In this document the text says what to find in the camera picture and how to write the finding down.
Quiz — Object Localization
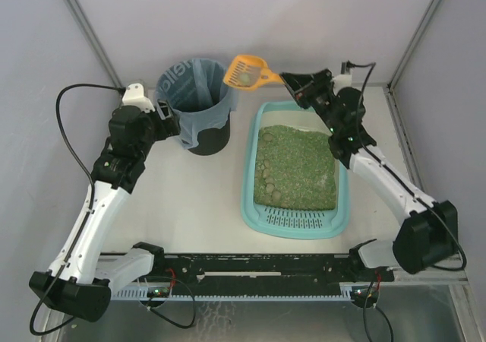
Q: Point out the orange litter scoop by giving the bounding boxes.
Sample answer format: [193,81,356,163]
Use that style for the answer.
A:
[223,55,284,91]

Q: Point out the teal litter box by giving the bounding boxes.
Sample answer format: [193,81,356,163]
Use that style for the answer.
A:
[241,101,350,239]

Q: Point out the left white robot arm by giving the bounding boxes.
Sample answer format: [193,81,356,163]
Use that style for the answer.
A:
[29,102,179,322]

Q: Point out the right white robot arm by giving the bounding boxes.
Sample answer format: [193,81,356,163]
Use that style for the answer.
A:
[280,62,467,274]

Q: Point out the grey-green litter clump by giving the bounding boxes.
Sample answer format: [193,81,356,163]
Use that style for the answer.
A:
[238,73,251,86]

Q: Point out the green cat litter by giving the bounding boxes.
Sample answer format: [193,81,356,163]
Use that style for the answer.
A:
[254,125,336,211]

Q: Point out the blue plastic bin liner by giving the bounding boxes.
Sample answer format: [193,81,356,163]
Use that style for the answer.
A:
[154,59,238,150]

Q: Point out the black trash bin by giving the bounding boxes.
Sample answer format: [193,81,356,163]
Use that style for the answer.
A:
[188,115,231,156]

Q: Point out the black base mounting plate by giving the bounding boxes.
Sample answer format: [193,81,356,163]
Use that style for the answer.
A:
[131,253,395,291]

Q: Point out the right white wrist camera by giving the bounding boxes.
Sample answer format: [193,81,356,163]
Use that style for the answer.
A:
[332,61,354,94]

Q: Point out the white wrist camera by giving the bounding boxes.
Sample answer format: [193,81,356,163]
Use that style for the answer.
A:
[121,82,156,113]
[332,61,354,94]

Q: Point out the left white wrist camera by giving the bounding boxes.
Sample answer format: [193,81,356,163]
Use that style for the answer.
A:
[121,82,156,113]

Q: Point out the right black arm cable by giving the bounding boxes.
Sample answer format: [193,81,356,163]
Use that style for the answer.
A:
[349,62,467,271]

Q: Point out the blue slotted cable duct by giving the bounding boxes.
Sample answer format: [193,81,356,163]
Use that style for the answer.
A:
[111,281,368,302]

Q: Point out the left base black cable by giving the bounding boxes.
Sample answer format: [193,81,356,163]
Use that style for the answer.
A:
[146,273,198,328]

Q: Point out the base black cable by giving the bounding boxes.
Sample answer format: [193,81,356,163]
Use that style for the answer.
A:
[352,269,394,342]
[146,273,198,328]

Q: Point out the right base black cable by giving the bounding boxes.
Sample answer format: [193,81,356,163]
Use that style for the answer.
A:
[352,269,394,342]

